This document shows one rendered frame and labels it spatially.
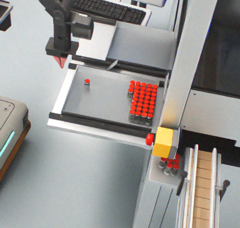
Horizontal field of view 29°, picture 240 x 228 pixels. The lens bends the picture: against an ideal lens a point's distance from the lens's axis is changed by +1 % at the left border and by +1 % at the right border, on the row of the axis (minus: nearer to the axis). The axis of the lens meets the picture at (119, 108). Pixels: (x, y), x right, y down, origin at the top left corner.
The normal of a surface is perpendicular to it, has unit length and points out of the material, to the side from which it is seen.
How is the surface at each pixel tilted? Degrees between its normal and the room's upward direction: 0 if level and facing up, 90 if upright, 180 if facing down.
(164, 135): 0
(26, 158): 0
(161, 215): 90
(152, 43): 0
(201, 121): 90
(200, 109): 90
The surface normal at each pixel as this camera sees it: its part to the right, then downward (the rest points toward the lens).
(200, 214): 0.11, -0.68
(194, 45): -0.18, 0.71
